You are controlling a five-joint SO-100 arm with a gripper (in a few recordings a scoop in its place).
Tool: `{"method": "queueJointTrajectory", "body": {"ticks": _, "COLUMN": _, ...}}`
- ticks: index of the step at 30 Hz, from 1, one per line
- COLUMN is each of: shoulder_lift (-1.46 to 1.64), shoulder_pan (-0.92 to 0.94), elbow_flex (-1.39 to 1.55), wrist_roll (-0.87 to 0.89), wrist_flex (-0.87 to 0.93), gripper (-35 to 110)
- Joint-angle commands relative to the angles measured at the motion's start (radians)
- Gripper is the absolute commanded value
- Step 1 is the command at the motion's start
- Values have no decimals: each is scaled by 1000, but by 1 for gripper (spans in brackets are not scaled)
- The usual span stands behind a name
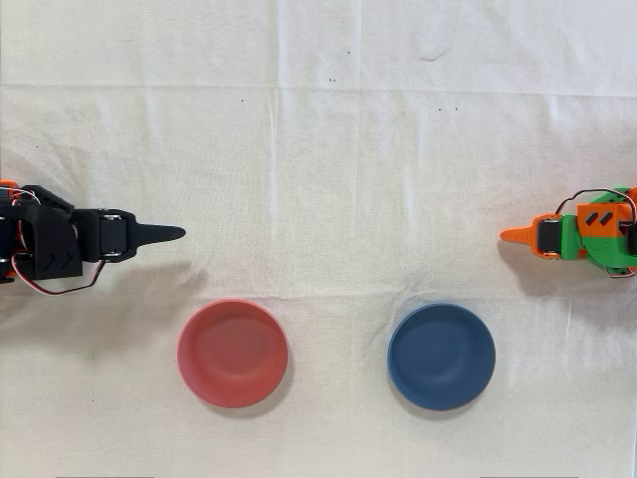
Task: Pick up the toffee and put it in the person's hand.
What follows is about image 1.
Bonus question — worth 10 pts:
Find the pink bowl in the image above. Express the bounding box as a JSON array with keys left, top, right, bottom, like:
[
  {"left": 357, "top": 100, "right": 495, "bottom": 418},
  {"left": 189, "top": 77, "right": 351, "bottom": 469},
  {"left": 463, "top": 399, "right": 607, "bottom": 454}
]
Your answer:
[{"left": 176, "top": 298, "right": 290, "bottom": 409}]

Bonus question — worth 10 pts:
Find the blue bowl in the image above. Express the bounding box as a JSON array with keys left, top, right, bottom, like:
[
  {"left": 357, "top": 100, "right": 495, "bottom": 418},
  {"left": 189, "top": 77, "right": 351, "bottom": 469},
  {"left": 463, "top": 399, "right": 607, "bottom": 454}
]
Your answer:
[{"left": 386, "top": 302, "right": 498, "bottom": 412}]

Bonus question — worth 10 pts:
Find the white tablecloth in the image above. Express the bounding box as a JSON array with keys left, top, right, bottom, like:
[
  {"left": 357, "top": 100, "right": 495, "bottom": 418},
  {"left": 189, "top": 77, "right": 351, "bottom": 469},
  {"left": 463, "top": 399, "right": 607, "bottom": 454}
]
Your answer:
[{"left": 0, "top": 0, "right": 637, "bottom": 478}]

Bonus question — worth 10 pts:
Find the red white wire on black arm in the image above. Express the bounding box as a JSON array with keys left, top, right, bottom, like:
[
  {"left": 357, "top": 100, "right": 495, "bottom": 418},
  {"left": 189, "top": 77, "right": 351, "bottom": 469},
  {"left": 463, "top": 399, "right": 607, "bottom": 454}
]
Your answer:
[{"left": 12, "top": 251, "right": 106, "bottom": 296}]

